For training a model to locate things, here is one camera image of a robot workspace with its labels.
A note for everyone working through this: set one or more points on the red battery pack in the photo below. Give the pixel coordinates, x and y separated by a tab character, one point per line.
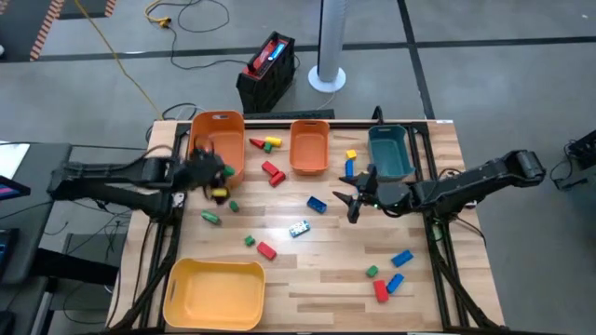
265	58

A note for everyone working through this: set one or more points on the small orange plastic bin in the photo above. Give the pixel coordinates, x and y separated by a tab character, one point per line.
309	149

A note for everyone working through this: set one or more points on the monitor screen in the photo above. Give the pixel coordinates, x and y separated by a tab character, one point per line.
11	190

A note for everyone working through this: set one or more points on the yellow long block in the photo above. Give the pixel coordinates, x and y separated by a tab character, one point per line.
274	141
220	191

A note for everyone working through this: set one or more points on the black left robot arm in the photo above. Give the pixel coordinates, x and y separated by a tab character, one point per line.
116	179

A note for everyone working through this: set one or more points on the large orange plastic bin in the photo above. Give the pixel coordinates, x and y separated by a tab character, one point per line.
223	135

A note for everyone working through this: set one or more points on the grey tower fan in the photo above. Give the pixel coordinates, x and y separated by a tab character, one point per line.
331	37

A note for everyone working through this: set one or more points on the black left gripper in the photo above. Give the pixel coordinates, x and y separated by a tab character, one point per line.
205	167

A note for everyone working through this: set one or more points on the small green block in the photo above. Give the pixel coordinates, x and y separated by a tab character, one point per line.
234	205
249	240
371	271
267	148
228	171

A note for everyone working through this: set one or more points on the black side desk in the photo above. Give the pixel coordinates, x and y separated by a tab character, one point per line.
42	232

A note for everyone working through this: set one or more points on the blue long block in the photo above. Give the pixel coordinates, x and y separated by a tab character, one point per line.
395	283
402	258
349	168

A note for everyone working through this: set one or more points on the yellow cube block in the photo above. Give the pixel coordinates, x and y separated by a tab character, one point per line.
351	154

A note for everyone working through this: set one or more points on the black equipment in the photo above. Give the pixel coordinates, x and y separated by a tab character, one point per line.
582	149

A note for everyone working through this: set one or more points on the black clamp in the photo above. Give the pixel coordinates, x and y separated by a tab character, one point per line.
377	115

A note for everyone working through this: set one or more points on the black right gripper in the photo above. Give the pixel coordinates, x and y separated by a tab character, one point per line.
391	197

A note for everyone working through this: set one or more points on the teal plastic bin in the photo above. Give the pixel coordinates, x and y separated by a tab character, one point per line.
388	153

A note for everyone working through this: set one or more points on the blue studded brick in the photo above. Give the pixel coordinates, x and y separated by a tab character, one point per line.
316	205

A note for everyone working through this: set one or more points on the red brick pair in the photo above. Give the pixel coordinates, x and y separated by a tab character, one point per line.
277	179

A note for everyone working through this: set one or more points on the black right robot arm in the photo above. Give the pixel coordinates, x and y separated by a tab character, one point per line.
465	183

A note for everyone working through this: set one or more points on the white patterned block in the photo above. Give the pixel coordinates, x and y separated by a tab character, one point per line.
299	228

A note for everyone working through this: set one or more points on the dark hazard-striped mat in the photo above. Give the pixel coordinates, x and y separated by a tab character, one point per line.
88	7
23	28

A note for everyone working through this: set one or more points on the long green block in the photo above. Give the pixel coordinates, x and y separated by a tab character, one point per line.
211	217

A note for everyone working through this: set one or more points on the yellow plastic bin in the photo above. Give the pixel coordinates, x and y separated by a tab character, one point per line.
214	293

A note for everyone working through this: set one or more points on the white sheet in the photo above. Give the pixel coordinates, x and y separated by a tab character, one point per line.
11	160

